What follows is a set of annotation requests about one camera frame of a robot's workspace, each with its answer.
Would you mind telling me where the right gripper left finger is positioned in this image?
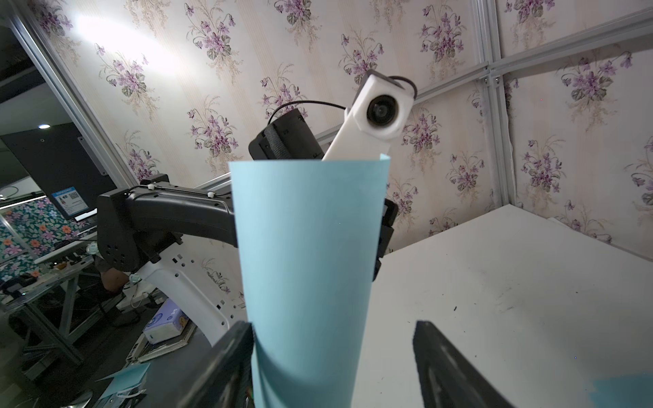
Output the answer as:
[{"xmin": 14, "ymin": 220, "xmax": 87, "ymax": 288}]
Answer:
[{"xmin": 175, "ymin": 321, "xmax": 254, "ymax": 407}]

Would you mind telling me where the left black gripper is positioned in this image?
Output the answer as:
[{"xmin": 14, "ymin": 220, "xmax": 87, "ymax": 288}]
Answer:
[{"xmin": 372, "ymin": 199, "xmax": 399, "ymax": 281}]

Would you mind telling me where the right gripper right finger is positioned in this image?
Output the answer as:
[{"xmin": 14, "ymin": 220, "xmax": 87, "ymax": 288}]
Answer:
[{"xmin": 413, "ymin": 321, "xmax": 512, "ymax": 408}]

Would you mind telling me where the light blue front paper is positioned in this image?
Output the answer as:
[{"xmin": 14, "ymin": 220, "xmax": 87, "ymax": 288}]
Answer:
[{"xmin": 230, "ymin": 156, "xmax": 390, "ymax": 407}]

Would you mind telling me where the light blue paper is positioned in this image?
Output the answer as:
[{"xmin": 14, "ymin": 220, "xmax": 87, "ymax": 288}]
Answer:
[
  {"xmin": 589, "ymin": 373, "xmax": 652, "ymax": 408},
  {"xmin": 230, "ymin": 156, "xmax": 390, "ymax": 407}
]

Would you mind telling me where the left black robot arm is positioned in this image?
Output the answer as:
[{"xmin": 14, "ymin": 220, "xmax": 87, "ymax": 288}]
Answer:
[{"xmin": 97, "ymin": 109, "xmax": 403, "ymax": 345}]

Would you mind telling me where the white purple box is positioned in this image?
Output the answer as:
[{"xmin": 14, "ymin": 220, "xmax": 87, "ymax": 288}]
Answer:
[{"xmin": 143, "ymin": 299, "xmax": 190, "ymax": 345}]

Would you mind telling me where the floral cloth desk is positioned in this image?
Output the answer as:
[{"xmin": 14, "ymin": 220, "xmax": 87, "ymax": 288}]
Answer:
[{"xmin": 1, "ymin": 197, "xmax": 115, "ymax": 380}]

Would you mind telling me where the black computer monitor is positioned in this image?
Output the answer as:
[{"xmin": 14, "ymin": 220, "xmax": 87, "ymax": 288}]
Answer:
[{"xmin": 1, "ymin": 123, "xmax": 117, "ymax": 219}]

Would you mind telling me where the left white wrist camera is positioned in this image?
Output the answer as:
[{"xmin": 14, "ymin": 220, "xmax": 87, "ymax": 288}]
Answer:
[{"xmin": 323, "ymin": 70, "xmax": 418, "ymax": 162}]

